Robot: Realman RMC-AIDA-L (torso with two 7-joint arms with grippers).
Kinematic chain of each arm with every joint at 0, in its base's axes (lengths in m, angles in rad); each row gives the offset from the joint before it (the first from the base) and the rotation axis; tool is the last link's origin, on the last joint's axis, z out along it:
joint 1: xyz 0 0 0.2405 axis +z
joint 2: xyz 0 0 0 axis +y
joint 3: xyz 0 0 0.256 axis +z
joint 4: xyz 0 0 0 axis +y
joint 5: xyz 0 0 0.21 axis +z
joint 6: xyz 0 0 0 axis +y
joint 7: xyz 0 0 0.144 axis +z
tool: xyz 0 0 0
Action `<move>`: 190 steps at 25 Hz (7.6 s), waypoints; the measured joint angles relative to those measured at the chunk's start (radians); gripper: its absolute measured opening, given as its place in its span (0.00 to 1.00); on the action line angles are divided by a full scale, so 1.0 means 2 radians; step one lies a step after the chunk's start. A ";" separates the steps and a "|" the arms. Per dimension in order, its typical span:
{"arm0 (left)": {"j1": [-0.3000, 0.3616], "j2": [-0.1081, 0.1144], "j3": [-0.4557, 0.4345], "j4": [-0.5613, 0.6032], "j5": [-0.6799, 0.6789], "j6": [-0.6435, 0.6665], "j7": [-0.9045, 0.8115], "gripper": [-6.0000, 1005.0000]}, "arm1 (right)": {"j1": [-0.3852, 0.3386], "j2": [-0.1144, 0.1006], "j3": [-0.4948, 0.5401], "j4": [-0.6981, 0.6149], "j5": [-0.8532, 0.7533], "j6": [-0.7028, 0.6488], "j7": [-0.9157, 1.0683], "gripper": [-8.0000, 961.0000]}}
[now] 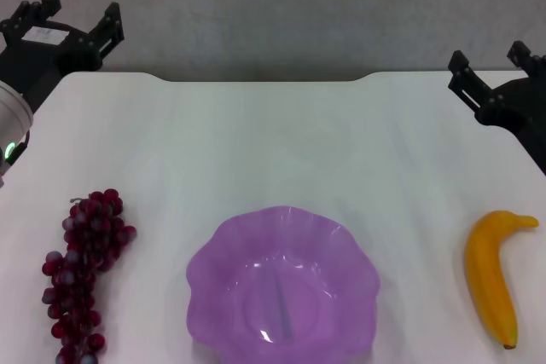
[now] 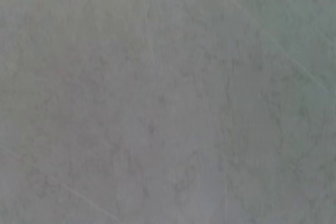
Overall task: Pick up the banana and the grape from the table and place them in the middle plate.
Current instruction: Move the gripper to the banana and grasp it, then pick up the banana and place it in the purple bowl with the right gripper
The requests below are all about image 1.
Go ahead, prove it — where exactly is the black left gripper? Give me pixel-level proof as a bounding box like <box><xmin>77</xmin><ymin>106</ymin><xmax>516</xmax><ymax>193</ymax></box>
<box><xmin>0</xmin><ymin>0</ymin><xmax>126</xmax><ymax>114</ymax></box>

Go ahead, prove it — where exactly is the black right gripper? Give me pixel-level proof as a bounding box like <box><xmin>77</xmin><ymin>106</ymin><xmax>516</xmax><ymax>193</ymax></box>
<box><xmin>447</xmin><ymin>40</ymin><xmax>546</xmax><ymax>165</ymax></box>

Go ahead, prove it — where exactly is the dark red grape bunch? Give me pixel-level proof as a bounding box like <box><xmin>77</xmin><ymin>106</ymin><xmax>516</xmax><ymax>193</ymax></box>
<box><xmin>41</xmin><ymin>188</ymin><xmax>138</xmax><ymax>364</ymax></box>

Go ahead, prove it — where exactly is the purple wavy plastic plate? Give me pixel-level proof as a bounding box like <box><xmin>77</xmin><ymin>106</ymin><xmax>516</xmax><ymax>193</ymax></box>
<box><xmin>185</xmin><ymin>205</ymin><xmax>381</xmax><ymax>364</ymax></box>

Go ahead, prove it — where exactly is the yellow banana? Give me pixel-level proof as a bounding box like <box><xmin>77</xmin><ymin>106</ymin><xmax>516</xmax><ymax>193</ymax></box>
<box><xmin>463</xmin><ymin>209</ymin><xmax>540</xmax><ymax>350</ymax></box>

